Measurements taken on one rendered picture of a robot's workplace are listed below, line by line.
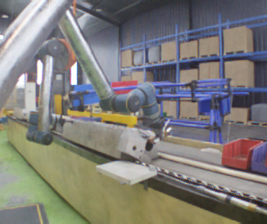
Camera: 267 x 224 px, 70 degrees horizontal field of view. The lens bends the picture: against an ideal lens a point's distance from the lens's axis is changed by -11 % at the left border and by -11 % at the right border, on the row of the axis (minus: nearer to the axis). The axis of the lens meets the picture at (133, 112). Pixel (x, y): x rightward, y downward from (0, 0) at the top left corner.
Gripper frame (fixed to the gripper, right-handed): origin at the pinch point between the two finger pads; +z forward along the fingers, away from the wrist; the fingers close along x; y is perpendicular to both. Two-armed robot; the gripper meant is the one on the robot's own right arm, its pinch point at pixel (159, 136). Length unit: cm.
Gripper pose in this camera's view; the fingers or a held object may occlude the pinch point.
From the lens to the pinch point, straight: 149.1
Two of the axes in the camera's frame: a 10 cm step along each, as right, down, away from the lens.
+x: -6.5, -0.5, 7.6
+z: 3.2, 8.8, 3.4
